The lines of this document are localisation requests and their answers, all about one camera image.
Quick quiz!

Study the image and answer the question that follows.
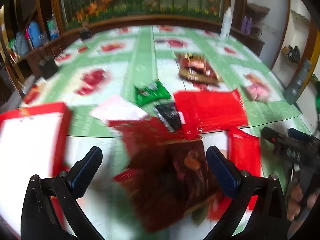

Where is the green fruit print tablecloth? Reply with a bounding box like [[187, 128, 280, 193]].
[[0, 25, 313, 240]]

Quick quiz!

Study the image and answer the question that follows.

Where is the red cardboard box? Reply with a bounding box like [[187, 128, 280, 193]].
[[0, 102, 73, 240]]

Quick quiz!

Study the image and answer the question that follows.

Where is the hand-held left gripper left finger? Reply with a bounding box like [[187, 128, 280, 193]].
[[21, 146, 104, 240]]

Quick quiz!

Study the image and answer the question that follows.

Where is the green label bottle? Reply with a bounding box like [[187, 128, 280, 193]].
[[47, 17, 59, 40]]

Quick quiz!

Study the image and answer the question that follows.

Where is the black purple snack packet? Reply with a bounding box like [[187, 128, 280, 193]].
[[154, 102, 185, 132]]

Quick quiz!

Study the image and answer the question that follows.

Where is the pink bear snack packet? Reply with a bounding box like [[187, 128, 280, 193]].
[[244, 73, 272, 102]]

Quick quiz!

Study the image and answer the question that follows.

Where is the dark wooden shelf unit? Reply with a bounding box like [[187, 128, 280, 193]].
[[0, 0, 65, 105]]

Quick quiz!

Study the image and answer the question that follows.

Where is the yellow wooden post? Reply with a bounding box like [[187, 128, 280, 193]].
[[292, 20, 320, 100]]

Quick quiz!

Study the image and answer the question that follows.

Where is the gold brown snack packet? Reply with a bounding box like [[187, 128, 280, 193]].
[[176, 52, 224, 85]]

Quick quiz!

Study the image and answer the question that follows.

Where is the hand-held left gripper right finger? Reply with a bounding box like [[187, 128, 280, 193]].
[[204, 145, 292, 240]]

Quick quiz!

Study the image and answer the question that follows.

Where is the blue plastic bottle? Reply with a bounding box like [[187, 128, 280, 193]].
[[27, 21, 42, 48]]

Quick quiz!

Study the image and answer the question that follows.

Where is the dark wooden side cabinet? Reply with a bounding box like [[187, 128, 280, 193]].
[[230, 0, 270, 55]]

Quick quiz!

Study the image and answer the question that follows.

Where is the dark red illustrated snack packet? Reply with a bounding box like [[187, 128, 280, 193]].
[[114, 140, 225, 233], [108, 117, 190, 170]]

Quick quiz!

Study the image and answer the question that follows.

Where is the white spray bottle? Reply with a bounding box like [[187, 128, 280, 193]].
[[220, 6, 233, 38]]

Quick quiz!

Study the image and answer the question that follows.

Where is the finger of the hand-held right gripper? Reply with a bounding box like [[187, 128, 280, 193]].
[[287, 128, 313, 143], [261, 127, 285, 150]]

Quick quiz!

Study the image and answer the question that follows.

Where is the grey metal flashlight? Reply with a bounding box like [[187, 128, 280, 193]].
[[285, 59, 313, 105]]

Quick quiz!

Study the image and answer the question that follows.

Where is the small black box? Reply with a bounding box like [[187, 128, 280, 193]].
[[80, 27, 92, 40]]

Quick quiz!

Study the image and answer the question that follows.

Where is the pale pink snack packet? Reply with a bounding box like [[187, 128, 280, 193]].
[[90, 95, 149, 128]]

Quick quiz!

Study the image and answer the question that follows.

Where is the person's right hand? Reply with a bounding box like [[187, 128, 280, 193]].
[[286, 170, 320, 222]]

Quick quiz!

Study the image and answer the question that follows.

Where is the large black box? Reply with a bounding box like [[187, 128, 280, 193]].
[[38, 56, 59, 79]]

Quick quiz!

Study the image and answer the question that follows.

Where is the green snack packet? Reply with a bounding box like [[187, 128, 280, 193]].
[[134, 80, 172, 105]]

